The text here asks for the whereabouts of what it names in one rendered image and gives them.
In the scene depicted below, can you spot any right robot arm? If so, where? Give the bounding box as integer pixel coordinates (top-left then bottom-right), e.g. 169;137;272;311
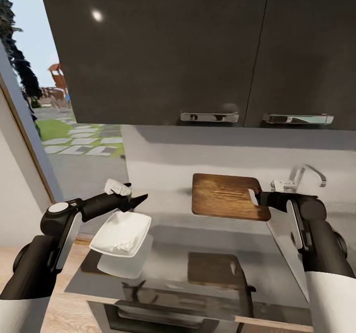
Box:
255;179;356;333

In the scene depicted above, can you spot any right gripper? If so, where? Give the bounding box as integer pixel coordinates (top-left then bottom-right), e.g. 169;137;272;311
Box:
255;191;287;210

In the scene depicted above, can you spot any bowl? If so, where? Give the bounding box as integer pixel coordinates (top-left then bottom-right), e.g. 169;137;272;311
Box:
89;210;152;258

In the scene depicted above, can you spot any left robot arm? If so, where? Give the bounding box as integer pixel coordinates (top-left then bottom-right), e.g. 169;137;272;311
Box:
0;178;148;333

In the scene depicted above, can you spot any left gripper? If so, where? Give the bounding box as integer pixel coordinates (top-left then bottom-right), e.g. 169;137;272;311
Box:
92;183;148;216

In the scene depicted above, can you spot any cutting board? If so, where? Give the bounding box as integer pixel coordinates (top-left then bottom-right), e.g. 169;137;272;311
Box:
191;173;271;221

